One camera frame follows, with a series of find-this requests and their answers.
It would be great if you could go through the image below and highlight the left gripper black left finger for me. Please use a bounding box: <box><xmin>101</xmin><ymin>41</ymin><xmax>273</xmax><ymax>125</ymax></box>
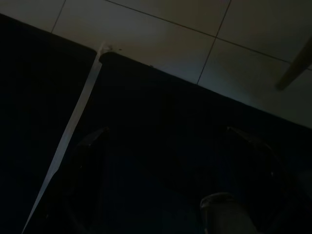
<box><xmin>24</xmin><ymin>126</ymin><xmax>110</xmax><ymax>234</ymax></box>

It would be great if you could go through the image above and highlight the light wooden table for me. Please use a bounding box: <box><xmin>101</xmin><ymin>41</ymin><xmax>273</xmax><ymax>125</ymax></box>
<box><xmin>275</xmin><ymin>34</ymin><xmax>312</xmax><ymax>91</ymax></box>

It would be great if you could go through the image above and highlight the black rubber floor mat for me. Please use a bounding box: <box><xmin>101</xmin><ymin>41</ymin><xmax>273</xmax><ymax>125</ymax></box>
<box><xmin>0</xmin><ymin>13</ymin><xmax>97</xmax><ymax>234</ymax></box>
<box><xmin>21</xmin><ymin>52</ymin><xmax>312</xmax><ymax>234</ymax></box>

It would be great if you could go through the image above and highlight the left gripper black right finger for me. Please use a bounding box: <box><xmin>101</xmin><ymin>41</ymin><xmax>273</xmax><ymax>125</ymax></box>
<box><xmin>226</xmin><ymin>126</ymin><xmax>312</xmax><ymax>234</ymax></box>

